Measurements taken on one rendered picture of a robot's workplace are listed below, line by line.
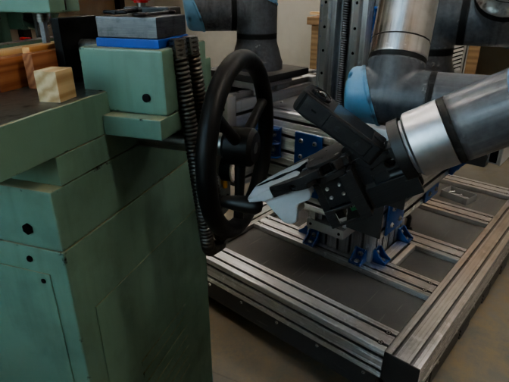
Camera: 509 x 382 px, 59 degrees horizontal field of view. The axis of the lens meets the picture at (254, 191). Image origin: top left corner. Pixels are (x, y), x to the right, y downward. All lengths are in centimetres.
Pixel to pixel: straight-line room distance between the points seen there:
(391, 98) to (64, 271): 49
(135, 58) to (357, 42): 71
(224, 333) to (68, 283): 93
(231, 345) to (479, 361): 76
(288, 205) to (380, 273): 93
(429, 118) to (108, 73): 43
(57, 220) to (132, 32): 27
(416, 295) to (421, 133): 97
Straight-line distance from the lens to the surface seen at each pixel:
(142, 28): 66
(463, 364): 158
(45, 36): 84
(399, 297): 141
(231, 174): 100
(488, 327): 175
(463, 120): 49
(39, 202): 64
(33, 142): 59
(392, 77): 60
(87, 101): 66
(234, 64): 62
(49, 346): 80
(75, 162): 65
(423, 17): 63
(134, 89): 67
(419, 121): 50
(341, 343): 126
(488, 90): 50
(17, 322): 81
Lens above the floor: 104
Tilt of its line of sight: 25 degrees down
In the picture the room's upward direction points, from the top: straight up
